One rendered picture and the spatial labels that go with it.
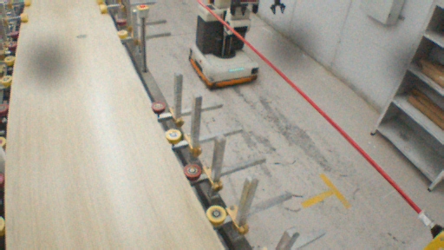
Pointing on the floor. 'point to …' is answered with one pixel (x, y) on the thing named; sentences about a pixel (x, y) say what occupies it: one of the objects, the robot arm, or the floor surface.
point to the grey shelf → (416, 126)
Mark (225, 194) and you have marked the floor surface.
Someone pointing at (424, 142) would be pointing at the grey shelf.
